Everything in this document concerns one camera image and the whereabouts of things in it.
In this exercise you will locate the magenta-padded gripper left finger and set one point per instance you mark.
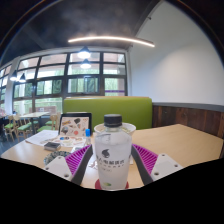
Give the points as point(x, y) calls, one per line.
point(58, 166)

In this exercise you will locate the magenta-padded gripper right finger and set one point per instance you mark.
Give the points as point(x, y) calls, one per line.
point(164, 166)

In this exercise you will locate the clear black-capped water bottle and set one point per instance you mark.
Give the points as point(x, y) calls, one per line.
point(112, 160)

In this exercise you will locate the small dark box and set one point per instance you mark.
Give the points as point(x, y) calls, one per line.
point(52, 146)

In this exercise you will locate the white paper sheets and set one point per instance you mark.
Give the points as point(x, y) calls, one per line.
point(40, 137)

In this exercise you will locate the small blue-capped bottle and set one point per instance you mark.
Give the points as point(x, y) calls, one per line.
point(88, 135)

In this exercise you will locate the sticker-covered black tablet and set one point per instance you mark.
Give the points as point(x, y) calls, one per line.
point(75, 125)

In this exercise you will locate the wooden green-seated chairs group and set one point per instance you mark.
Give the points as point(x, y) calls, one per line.
point(23, 127)

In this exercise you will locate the light wooden dining table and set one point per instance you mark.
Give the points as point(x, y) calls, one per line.
point(33, 114)

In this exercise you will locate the green upholstered bench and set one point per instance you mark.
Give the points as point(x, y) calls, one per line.
point(110, 110)

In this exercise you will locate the pendant ceiling lights group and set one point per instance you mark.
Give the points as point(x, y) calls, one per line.
point(84, 54)

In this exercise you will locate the long curved linear light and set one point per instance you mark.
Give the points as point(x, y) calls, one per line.
point(110, 39)

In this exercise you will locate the dark-framed window wall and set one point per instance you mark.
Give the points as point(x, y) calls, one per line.
point(50, 87)

